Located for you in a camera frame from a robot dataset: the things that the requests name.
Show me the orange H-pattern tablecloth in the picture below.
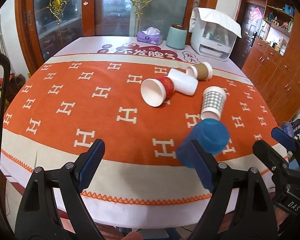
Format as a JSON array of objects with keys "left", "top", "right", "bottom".
[{"left": 1, "top": 37, "right": 287, "bottom": 228}]

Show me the dark wooden entrance door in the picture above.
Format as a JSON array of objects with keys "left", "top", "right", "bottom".
[{"left": 230, "top": 0, "right": 266, "bottom": 69}]

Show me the white countertop appliance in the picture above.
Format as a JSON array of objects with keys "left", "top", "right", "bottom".
[{"left": 190, "top": 19, "right": 237, "bottom": 61}]

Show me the black cable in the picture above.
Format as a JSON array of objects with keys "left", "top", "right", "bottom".
[{"left": 0, "top": 51, "right": 12, "bottom": 233}]

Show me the plain white cup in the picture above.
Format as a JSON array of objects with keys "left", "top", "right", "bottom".
[{"left": 167, "top": 68, "right": 198, "bottom": 96}]

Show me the blue plastic cup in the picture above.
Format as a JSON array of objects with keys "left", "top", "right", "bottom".
[{"left": 176, "top": 118, "right": 230, "bottom": 168}]

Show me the grey checked paper cup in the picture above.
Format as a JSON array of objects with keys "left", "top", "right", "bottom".
[{"left": 200, "top": 86, "right": 226, "bottom": 121}]

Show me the purple tissue box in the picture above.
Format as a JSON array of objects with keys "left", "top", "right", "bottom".
[{"left": 136, "top": 27, "right": 162, "bottom": 45}]

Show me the brown sleeved paper cup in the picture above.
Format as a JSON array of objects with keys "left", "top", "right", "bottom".
[{"left": 186, "top": 62, "right": 213, "bottom": 81}]

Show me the wooden cabinet with shelves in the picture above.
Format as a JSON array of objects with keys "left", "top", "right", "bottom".
[{"left": 242, "top": 0, "right": 300, "bottom": 125}]

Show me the teal canister with brown lid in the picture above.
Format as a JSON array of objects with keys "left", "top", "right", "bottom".
[{"left": 166, "top": 24, "right": 187, "bottom": 50}]

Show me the red patterned paper cup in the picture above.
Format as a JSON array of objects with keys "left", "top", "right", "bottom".
[{"left": 140, "top": 76, "right": 174, "bottom": 107}]

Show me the wooden glass sliding door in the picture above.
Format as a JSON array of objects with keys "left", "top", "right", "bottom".
[{"left": 15, "top": 0, "right": 218, "bottom": 73}]

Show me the white cloth cover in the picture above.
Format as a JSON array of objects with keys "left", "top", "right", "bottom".
[{"left": 189, "top": 8, "right": 242, "bottom": 38}]

